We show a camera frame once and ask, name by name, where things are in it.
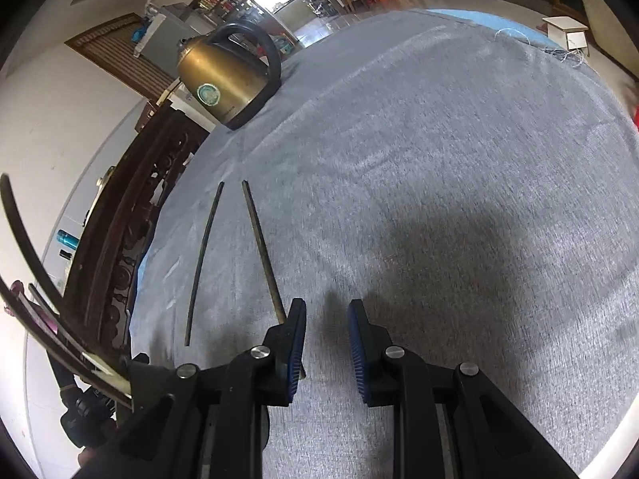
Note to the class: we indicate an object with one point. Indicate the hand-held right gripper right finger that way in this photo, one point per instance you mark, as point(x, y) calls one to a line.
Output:
point(357, 349)

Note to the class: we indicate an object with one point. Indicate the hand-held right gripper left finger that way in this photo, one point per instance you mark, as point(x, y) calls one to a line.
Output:
point(294, 339)

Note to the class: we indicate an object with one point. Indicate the dark chopstick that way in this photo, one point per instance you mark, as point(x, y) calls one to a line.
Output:
point(259, 239)
point(203, 254)

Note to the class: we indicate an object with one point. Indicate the grey tablecloth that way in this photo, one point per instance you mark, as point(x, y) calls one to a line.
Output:
point(424, 184)

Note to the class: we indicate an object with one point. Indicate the teal drink bottle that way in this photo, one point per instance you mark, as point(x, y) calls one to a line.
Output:
point(67, 240)

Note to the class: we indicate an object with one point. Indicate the carved dark wooden sideboard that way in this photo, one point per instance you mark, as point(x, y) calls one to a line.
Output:
point(130, 219)

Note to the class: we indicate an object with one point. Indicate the bronze electric kettle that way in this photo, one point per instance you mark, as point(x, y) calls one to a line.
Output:
point(219, 75)

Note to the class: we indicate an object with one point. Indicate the brown wooden door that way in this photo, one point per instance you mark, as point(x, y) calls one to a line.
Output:
point(125, 60)

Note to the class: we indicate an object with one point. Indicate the grey refrigerator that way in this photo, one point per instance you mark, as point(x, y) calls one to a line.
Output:
point(167, 25)

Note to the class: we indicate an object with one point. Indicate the blue undercloth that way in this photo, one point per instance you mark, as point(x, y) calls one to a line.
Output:
point(474, 16)

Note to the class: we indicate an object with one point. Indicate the small white stool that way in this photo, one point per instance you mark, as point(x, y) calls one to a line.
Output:
point(566, 32)

